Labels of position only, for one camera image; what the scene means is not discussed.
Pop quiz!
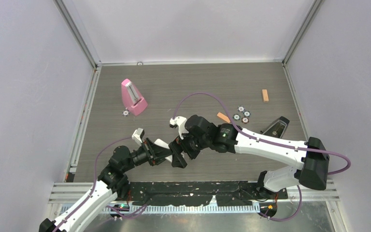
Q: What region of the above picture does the black metronome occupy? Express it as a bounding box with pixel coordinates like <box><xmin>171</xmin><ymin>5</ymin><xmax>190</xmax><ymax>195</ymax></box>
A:
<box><xmin>260</xmin><ymin>116</ymin><xmax>290</xmax><ymax>138</ymax></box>

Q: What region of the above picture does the small wooden block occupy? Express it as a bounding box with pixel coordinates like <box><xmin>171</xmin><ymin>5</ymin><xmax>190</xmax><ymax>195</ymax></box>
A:
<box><xmin>261</xmin><ymin>89</ymin><xmax>269</xmax><ymax>102</ymax></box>

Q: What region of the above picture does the pink metronome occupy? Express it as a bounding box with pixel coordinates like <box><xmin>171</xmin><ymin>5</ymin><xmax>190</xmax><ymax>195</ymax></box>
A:
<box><xmin>121</xmin><ymin>79</ymin><xmax>148</xmax><ymax>116</ymax></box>

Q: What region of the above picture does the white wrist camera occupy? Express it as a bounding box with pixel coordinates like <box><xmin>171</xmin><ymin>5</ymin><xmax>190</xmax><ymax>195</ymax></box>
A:
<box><xmin>169</xmin><ymin>116</ymin><xmax>188</xmax><ymax>140</ymax></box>
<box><xmin>131</xmin><ymin>128</ymin><xmax>144</xmax><ymax>146</ymax></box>

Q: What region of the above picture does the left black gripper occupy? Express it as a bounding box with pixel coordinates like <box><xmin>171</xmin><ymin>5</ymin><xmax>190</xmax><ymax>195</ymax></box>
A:
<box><xmin>122</xmin><ymin>138</ymin><xmax>172</xmax><ymax>172</ymax></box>

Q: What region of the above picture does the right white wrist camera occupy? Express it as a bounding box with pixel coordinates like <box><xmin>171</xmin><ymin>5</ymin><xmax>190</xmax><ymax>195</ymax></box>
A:
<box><xmin>169</xmin><ymin>116</ymin><xmax>188</xmax><ymax>140</ymax></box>

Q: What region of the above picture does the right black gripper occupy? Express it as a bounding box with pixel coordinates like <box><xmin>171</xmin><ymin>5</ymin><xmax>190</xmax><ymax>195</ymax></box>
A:
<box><xmin>169</xmin><ymin>130</ymin><xmax>210</xmax><ymax>168</ymax></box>

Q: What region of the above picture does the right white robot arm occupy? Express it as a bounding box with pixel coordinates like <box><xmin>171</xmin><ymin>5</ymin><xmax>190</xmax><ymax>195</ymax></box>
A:
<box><xmin>169</xmin><ymin>115</ymin><xmax>329</xmax><ymax>199</ymax></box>

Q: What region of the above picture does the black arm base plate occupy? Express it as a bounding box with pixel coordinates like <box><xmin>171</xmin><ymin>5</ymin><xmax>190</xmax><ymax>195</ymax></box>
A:
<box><xmin>116</xmin><ymin>180</ymin><xmax>287</xmax><ymax>206</ymax></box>

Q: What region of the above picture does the large white remote control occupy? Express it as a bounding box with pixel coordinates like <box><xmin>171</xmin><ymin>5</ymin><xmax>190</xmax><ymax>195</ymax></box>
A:
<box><xmin>154</xmin><ymin>139</ymin><xmax>172</xmax><ymax>163</ymax></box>

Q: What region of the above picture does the orange wooden block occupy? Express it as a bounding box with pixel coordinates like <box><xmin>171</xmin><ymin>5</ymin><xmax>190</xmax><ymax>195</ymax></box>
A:
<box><xmin>217</xmin><ymin>112</ymin><xmax>231</xmax><ymax>123</ymax></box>

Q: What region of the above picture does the white slotted cable duct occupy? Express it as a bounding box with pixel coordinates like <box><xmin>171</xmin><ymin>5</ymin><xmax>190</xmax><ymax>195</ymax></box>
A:
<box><xmin>60</xmin><ymin>204</ymin><xmax>261</xmax><ymax>215</ymax></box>

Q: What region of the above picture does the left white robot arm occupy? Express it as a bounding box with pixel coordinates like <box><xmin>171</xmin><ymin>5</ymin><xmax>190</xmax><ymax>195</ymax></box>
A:
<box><xmin>39</xmin><ymin>138</ymin><xmax>172</xmax><ymax>232</ymax></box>

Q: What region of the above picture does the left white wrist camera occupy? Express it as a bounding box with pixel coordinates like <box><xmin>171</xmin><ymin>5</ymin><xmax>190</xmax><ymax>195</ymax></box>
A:
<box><xmin>131</xmin><ymin>128</ymin><xmax>144</xmax><ymax>146</ymax></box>

